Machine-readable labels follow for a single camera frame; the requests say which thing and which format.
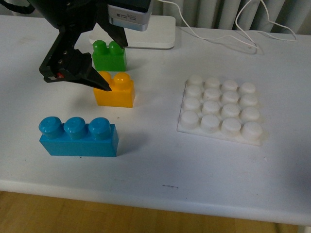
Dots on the white studded base plate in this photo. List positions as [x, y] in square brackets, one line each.
[221, 110]

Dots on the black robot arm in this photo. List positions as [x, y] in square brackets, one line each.
[72, 18]

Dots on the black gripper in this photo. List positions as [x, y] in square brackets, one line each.
[72, 18]

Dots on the yellow two-stud block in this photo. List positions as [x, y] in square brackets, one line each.
[122, 92]

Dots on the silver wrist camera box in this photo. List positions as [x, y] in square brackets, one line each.
[131, 14]

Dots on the blue three-stud block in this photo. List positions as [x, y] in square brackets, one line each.
[75, 137]

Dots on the green two-stud block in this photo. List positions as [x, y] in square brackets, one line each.
[109, 57]

